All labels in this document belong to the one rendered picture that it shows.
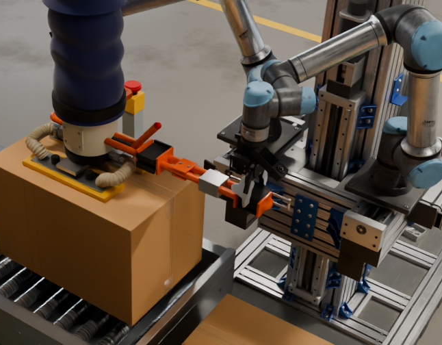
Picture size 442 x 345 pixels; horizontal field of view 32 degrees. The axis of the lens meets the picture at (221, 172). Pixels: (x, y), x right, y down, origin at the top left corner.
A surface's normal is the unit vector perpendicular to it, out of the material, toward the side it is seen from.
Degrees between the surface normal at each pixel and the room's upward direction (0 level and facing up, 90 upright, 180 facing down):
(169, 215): 90
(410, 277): 0
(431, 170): 98
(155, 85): 0
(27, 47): 0
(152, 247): 90
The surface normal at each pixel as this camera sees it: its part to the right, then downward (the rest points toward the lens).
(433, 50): 0.25, 0.46
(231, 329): 0.06, -0.81
